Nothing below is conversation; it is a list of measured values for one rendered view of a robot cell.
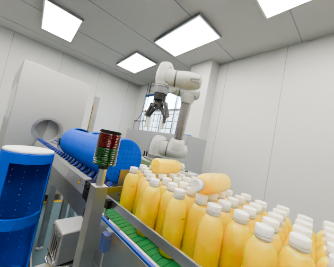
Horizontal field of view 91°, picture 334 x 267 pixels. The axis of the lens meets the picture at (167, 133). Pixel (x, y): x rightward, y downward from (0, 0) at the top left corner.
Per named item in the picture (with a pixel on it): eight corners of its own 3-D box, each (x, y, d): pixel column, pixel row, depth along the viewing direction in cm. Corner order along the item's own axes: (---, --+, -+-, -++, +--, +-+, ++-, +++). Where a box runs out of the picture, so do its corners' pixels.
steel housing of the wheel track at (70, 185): (52, 162, 253) (57, 140, 255) (134, 237, 105) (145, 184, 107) (28, 161, 232) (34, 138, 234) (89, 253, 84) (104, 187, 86)
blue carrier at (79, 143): (88, 157, 173) (93, 130, 174) (138, 181, 113) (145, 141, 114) (56, 155, 152) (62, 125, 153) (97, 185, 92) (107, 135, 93)
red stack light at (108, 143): (112, 147, 52) (114, 134, 53) (123, 150, 48) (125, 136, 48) (92, 144, 48) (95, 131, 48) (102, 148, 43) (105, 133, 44)
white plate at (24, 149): (-10, 144, 101) (-11, 146, 101) (26, 153, 96) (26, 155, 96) (33, 145, 128) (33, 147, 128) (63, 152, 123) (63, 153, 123)
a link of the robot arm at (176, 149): (166, 152, 184) (185, 157, 182) (164, 158, 168) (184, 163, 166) (181, 82, 165) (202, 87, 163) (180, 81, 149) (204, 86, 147)
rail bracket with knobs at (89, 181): (98, 197, 87) (102, 178, 87) (104, 203, 82) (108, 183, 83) (78, 200, 80) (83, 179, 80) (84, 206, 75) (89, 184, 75)
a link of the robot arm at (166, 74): (152, 81, 99) (174, 85, 98) (157, 57, 100) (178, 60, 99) (155, 88, 110) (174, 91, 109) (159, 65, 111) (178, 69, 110)
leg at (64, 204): (58, 241, 174) (71, 183, 178) (59, 245, 170) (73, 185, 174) (51, 243, 170) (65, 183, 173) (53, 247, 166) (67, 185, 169)
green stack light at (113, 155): (108, 162, 52) (112, 147, 52) (119, 167, 48) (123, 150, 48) (88, 161, 47) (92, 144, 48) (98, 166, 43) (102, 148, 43)
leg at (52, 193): (42, 246, 164) (56, 184, 167) (43, 249, 160) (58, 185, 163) (34, 248, 160) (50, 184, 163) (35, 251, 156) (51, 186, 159)
